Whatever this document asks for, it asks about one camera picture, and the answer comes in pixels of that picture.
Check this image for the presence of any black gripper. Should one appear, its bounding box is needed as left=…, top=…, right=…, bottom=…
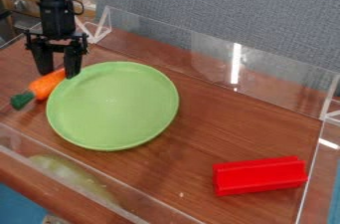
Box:
left=25, top=0, right=88, bottom=79

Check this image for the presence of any orange toy carrot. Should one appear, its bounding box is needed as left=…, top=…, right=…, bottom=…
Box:
left=11, top=69, right=65, bottom=111

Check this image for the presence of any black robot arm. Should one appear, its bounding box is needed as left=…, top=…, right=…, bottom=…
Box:
left=25, top=0, right=88, bottom=79

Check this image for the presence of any wooden shelf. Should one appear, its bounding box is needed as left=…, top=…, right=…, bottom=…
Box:
left=0, top=0, right=97, bottom=20

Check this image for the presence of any green plastic plate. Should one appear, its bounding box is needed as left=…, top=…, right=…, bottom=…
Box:
left=47, top=62, right=179, bottom=151

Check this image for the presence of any red plastic block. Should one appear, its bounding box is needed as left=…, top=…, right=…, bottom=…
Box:
left=212, top=156, right=308, bottom=196

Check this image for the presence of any black cable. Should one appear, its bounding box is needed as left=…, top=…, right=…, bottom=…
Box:
left=65, top=0, right=87, bottom=17

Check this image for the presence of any clear acrylic enclosure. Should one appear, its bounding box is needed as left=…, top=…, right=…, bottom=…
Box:
left=0, top=8, right=340, bottom=224

